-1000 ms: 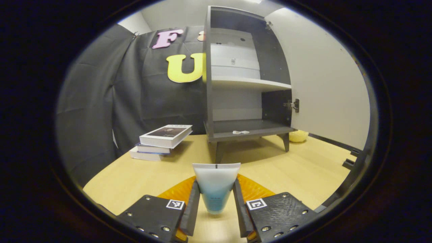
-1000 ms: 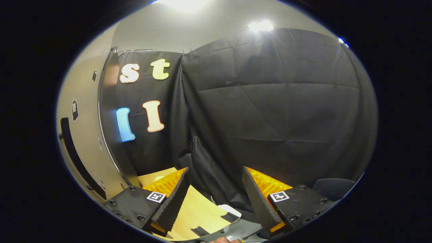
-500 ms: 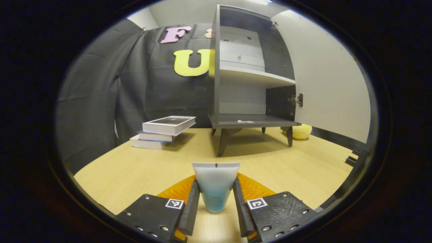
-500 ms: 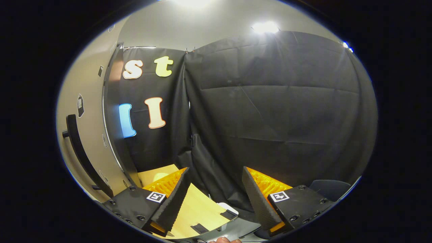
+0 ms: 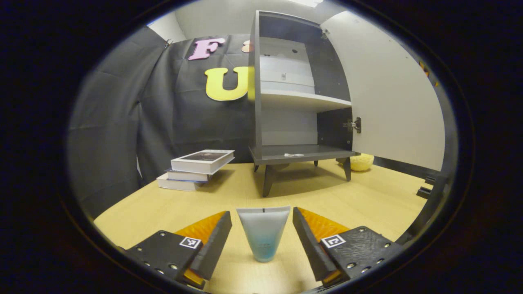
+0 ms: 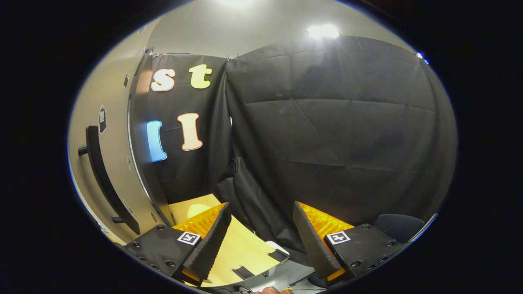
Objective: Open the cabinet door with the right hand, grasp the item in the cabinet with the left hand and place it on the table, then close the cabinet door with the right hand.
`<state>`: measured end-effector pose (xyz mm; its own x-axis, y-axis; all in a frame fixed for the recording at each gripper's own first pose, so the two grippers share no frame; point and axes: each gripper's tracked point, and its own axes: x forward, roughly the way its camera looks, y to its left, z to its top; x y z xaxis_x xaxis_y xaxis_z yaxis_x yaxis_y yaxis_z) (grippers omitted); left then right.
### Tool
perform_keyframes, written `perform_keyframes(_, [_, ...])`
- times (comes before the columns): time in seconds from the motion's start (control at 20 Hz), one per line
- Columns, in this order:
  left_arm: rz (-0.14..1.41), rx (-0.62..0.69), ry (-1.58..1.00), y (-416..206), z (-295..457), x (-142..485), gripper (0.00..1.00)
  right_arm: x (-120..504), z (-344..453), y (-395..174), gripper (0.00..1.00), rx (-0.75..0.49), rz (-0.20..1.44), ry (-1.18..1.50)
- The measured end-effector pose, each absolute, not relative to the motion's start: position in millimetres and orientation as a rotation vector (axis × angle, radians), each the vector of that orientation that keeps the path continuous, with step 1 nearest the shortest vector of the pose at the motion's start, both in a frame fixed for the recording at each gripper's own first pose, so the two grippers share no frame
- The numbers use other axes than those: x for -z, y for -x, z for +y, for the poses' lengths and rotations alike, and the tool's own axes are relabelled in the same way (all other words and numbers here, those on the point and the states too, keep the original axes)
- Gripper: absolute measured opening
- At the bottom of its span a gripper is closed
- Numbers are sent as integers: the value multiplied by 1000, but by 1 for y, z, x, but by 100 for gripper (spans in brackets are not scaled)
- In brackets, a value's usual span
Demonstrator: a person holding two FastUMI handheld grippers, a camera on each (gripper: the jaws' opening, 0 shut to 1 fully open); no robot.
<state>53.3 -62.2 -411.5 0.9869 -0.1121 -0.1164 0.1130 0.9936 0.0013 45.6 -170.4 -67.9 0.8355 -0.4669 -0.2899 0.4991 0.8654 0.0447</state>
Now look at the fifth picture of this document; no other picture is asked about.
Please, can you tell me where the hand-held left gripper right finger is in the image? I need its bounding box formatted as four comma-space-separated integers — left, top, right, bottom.
292, 207, 405, 286

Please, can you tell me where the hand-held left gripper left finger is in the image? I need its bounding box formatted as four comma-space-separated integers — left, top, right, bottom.
122, 211, 232, 290

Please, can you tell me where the blue white tube bottle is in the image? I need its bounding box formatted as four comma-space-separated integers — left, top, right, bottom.
236, 206, 291, 263

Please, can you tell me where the dark grey cabinet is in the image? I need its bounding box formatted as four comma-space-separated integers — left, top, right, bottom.
247, 10, 360, 198

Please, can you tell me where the yellow sponge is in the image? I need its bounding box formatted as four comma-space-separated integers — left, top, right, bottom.
337, 153, 375, 172

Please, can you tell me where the black backdrop cloth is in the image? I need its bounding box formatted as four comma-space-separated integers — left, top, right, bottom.
67, 27, 456, 245

